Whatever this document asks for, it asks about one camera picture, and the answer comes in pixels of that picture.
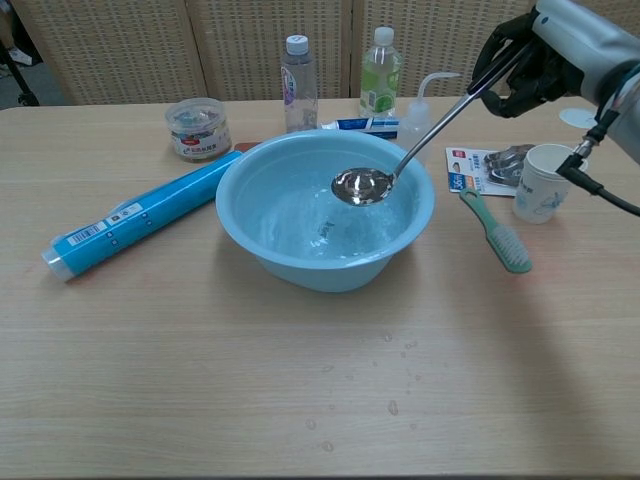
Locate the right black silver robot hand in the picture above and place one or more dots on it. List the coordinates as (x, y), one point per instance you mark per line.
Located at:
(575, 40)

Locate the stainless steel ladle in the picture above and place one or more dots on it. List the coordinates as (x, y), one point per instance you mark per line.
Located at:
(362, 187)

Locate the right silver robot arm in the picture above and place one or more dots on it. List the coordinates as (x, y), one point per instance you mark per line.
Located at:
(622, 110)

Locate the white round table cap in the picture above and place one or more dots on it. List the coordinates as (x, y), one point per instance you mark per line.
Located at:
(575, 118)

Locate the white paper cup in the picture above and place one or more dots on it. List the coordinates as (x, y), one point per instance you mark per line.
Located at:
(537, 195)

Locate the binder clip retail card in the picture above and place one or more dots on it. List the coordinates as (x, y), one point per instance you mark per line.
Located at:
(465, 170)

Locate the translucent squeeze wash bottle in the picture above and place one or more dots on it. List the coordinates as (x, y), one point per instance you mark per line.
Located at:
(414, 125)

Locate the clear bottle green label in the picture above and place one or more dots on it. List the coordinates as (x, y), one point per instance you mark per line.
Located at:
(381, 80)

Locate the green scrub brush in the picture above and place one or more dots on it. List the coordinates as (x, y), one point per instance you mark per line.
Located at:
(507, 247)

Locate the blue white toothpaste tube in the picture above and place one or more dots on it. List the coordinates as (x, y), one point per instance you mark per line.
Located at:
(370, 127)

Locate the clear bottle purple label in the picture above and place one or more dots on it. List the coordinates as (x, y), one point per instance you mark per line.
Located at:
(299, 90)

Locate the light blue plastic basin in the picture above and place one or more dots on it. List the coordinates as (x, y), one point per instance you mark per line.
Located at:
(300, 235)

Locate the brown rectangular tray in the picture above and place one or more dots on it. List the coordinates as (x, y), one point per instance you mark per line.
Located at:
(245, 146)

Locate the clear jar of clips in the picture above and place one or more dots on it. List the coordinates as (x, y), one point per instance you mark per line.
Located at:
(200, 135)

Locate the wicker folding screen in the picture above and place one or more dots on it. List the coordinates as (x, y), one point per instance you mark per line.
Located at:
(150, 50)

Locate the blue cling film roll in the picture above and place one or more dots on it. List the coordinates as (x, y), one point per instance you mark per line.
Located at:
(150, 205)

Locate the black tripod stand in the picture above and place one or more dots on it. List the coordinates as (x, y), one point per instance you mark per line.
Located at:
(20, 80)

